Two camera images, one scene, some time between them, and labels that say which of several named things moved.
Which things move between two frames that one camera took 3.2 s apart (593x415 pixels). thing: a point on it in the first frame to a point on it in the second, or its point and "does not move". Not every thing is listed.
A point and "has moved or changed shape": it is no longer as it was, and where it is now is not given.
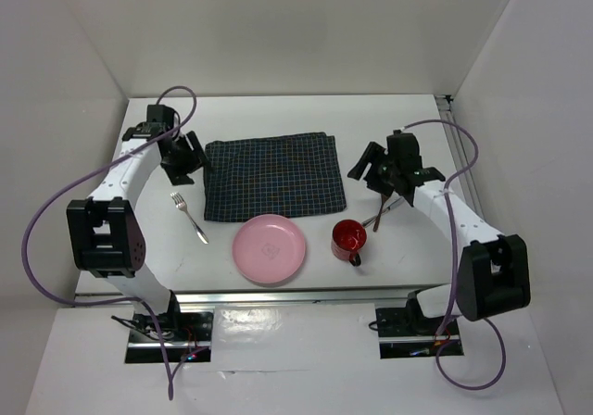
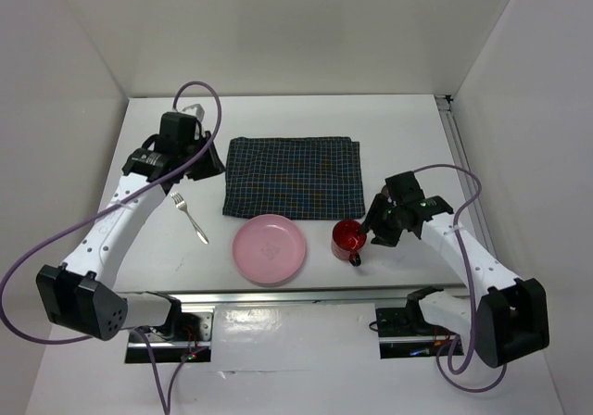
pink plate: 269,248 does not move
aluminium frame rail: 445,105 does not move
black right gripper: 371,152 to 384,236
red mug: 348,237 does not move
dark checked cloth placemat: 272,175 has moved or changed shape
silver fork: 182,205 does not move
